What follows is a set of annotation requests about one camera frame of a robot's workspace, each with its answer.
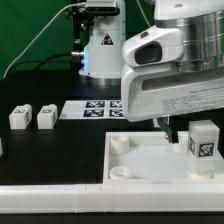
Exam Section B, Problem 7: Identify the black cable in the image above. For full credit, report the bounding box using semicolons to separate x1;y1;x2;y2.
2;51;84;81

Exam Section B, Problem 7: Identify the white square tabletop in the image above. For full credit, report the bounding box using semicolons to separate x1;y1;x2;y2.
103;131;224;184

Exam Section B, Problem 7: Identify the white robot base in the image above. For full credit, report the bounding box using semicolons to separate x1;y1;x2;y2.
79;0;126;85

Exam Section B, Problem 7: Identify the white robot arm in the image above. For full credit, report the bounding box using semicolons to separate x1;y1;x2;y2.
121;0;224;143

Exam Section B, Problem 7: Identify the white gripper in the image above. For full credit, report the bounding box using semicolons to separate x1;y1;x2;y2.
121;26;224;144

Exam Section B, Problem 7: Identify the white cable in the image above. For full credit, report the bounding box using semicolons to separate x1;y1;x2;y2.
2;2;87;80

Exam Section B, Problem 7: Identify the white sheet with tags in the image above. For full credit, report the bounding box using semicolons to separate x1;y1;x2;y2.
60;100;124;120

